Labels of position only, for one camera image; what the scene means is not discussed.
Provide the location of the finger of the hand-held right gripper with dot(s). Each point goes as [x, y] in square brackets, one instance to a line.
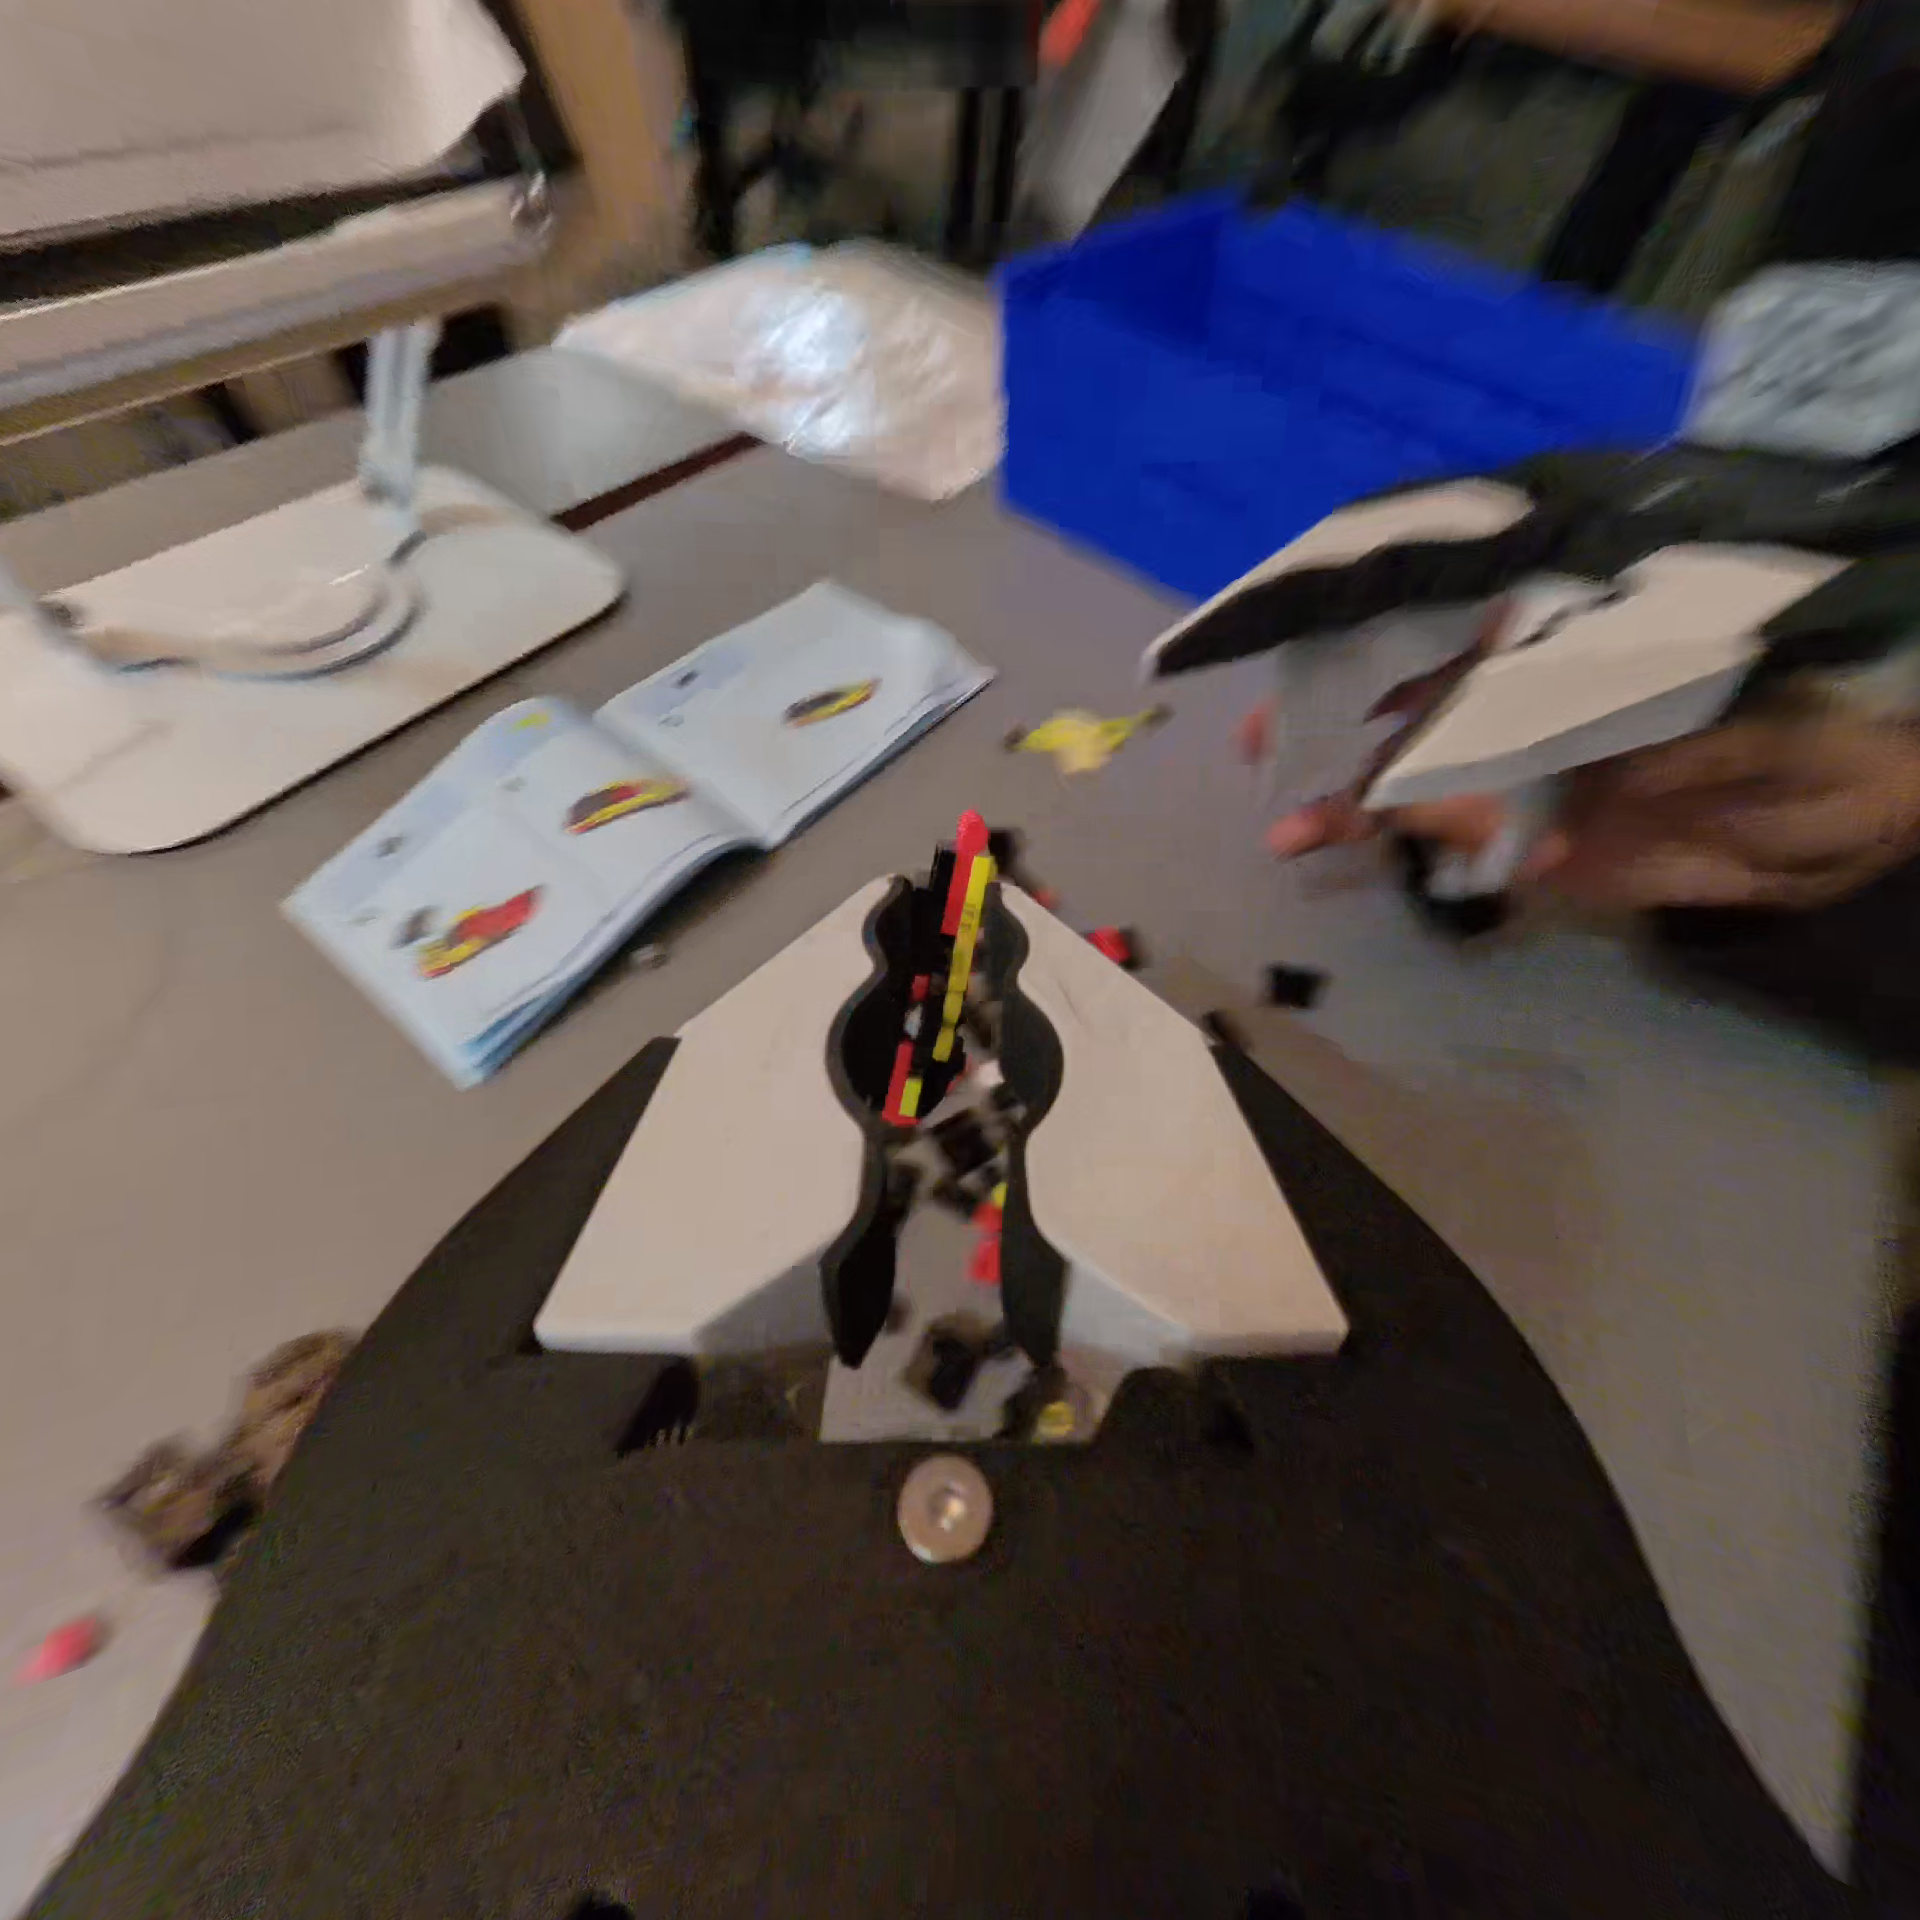
[1382, 534]
[1621, 674]

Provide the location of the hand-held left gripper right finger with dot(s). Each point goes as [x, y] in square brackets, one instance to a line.
[1172, 1201]

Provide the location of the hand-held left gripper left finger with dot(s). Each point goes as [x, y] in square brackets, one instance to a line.
[720, 1201]

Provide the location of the partly built lego car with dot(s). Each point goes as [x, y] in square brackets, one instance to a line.
[973, 914]

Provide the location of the pile of loose lego pieces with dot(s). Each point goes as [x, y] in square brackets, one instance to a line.
[1293, 985]

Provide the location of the lego instruction booklet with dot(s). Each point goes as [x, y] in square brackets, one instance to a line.
[600, 839]

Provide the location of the round brown lego plate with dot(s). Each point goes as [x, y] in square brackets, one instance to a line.
[224, 1440]

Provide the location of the person's right hand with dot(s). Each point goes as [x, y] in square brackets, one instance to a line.
[1724, 820]

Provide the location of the blue plastic bin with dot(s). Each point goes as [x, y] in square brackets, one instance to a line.
[1276, 390]

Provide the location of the wooden desk with black legs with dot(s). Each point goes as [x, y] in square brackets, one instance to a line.
[1650, 38]

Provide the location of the orange plastic object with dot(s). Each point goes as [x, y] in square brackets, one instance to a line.
[1068, 31]

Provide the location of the clear plastic bag with paper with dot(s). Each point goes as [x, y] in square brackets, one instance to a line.
[809, 359]

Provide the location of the white stand with flat base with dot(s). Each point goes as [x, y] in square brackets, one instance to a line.
[495, 586]

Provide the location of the white tilted board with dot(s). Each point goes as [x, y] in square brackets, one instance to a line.
[224, 105]

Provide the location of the wooden post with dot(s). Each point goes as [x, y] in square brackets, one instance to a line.
[600, 149]

